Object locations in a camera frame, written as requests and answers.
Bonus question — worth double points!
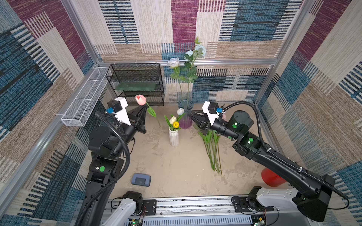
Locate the single pink tulip stem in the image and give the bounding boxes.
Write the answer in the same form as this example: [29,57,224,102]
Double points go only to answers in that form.
[198,131,216,171]

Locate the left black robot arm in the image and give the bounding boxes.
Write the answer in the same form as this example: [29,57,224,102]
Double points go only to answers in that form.
[75,106,147,226]

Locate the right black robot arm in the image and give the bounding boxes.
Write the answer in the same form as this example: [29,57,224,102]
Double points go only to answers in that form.
[190,110,335,222]

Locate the purple blue glass vase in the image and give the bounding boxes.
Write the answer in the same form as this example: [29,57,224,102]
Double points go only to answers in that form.
[178,99,194,130]

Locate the white ribbed ceramic vase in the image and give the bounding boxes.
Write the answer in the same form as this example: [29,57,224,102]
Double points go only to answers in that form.
[169,129,179,147]

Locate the tulip bunch pink yellow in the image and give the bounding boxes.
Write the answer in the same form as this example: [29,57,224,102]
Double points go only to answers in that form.
[164,108,185,132]

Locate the green tray on shelf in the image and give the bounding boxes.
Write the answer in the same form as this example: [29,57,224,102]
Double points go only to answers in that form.
[115,82,157,91]

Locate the white rose branch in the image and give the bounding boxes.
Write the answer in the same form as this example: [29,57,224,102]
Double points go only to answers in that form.
[167,36,207,100]

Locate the grey blue stapler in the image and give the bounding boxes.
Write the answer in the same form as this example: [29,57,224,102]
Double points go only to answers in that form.
[131,173,151,187]

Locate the red cup with pens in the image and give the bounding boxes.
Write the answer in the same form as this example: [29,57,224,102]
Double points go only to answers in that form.
[261,168,286,187]

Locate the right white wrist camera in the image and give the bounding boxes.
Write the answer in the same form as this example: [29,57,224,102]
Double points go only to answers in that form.
[202,101,223,126]

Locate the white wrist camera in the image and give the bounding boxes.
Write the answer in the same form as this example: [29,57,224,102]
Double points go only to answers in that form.
[107,97,131,126]
[202,101,223,126]

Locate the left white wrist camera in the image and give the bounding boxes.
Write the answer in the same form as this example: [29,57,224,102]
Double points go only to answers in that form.
[107,97,131,126]

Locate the left black corrugated cable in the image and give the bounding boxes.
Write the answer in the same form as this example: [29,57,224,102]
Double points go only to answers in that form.
[74,111,131,226]

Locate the black wire mesh shelf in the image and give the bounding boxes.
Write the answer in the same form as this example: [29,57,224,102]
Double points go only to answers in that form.
[106,63,165,106]

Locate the right black cable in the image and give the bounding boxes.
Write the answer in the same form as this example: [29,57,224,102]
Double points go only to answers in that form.
[220,101,350,210]

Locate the white wire mesh tray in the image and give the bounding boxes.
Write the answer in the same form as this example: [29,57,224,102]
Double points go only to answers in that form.
[61,67,108,127]

